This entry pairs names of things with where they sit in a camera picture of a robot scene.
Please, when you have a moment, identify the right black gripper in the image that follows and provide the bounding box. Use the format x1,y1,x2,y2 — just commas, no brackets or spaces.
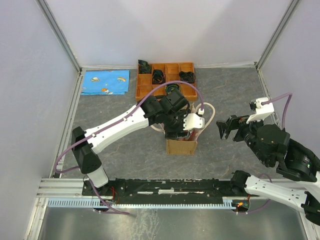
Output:
214,111,270,164

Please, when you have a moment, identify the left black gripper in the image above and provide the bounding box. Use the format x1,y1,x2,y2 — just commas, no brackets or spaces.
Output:
163,108,191,140

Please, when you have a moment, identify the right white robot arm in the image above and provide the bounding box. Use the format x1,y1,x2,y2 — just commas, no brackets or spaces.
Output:
216,115,320,225

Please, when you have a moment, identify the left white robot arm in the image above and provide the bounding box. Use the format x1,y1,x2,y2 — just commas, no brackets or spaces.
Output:
71,90,196,195

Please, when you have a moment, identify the rolled dark sock bottom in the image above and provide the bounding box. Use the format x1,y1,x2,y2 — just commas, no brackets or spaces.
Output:
164,83,181,95

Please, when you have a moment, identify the rolled dark sock right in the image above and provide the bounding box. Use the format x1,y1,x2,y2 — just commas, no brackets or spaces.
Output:
178,71,196,84

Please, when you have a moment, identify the rolled dark sock top-left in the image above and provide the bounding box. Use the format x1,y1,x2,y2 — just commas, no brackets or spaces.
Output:
138,59,152,74

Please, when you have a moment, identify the blue patterned cloth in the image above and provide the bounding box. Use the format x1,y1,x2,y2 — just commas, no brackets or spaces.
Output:
81,70,130,96

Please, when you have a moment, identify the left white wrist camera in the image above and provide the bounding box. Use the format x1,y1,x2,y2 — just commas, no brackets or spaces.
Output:
182,108,205,131

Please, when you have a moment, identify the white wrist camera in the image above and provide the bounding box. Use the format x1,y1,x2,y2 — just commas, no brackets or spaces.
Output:
182,108,205,131
246,97,275,124

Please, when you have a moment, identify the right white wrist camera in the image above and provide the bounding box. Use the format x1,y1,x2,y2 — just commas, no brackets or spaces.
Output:
246,97,275,124

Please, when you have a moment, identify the light blue cable duct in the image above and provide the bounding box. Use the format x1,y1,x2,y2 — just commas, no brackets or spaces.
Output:
47,196,237,210

